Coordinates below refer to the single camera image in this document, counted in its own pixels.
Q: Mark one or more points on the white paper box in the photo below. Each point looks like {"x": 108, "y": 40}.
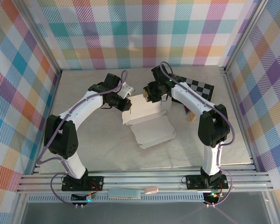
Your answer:
{"x": 151, "y": 130}

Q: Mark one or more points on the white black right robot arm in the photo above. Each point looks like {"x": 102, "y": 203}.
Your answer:
{"x": 191, "y": 98}

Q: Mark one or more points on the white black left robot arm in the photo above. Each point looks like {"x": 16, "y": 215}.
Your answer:
{"x": 72, "y": 112}

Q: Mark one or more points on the black white chessboard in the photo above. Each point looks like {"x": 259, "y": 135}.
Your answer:
{"x": 198, "y": 87}

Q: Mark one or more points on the small orange wooden block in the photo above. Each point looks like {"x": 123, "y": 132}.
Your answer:
{"x": 191, "y": 117}

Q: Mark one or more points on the pink eraser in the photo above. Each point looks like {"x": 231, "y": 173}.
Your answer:
{"x": 151, "y": 189}

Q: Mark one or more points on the flat light blue sponge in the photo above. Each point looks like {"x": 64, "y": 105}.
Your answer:
{"x": 124, "y": 194}

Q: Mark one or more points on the circuit board with green light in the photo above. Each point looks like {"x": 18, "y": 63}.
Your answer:
{"x": 212, "y": 197}
{"x": 84, "y": 198}

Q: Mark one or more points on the aluminium frame rail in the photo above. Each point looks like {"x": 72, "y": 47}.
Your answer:
{"x": 142, "y": 180}

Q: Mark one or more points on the aluminium corner post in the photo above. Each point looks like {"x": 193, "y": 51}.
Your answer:
{"x": 245, "y": 32}
{"x": 40, "y": 39}

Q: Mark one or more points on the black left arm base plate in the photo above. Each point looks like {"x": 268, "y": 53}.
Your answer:
{"x": 95, "y": 180}

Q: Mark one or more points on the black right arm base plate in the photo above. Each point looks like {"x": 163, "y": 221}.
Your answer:
{"x": 192, "y": 182}

